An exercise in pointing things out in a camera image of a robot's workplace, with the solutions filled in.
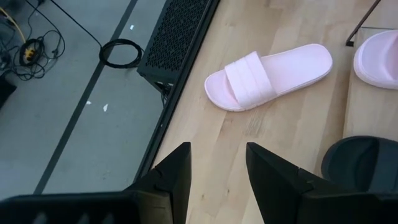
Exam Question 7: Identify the coiled black cable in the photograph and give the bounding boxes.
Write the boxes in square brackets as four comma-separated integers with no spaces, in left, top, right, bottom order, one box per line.
[98,38,145,70]

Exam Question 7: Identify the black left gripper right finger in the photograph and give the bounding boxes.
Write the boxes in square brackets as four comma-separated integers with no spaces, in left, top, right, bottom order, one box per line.
[245,142,314,224]

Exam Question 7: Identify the tangled black cables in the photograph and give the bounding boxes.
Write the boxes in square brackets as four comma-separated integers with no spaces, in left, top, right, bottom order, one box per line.
[0,0,67,82]

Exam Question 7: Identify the black slide sandal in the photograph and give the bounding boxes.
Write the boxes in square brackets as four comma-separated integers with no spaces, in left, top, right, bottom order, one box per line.
[321,136,398,194]

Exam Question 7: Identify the black perforated computer box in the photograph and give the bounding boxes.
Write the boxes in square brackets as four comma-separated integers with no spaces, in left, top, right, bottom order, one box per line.
[136,0,219,94]

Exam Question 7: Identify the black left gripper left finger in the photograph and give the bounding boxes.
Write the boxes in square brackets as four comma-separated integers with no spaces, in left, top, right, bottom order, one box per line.
[124,142,192,224]

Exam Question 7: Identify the pink slide sandal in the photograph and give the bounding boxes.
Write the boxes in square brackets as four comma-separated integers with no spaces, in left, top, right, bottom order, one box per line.
[353,29,398,91]
[204,43,334,113]

